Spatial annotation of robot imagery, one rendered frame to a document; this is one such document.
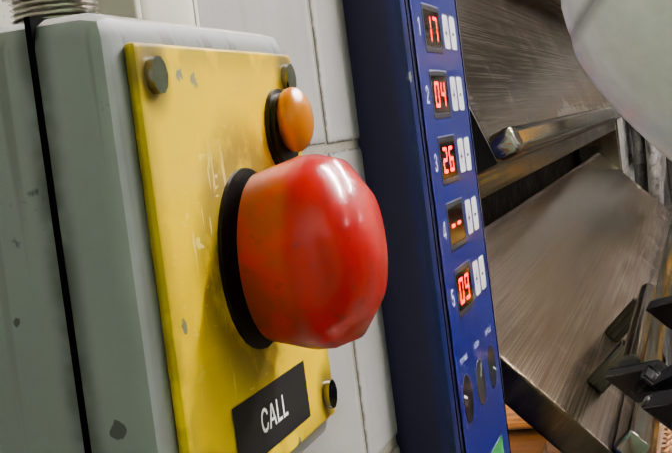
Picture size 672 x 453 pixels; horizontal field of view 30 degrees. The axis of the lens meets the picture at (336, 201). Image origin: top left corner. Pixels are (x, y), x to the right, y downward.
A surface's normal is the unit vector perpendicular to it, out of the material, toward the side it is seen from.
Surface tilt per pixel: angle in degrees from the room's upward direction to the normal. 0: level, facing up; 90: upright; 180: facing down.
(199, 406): 90
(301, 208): 60
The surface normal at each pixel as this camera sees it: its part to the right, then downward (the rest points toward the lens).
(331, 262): 0.62, 0.00
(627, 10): -0.63, 0.28
